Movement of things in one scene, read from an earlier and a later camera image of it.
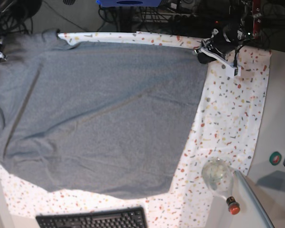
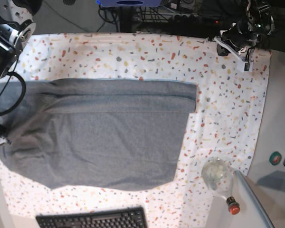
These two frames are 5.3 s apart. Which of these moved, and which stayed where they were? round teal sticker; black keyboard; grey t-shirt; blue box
Moved: grey t-shirt
Stayed: round teal sticker; black keyboard; blue box
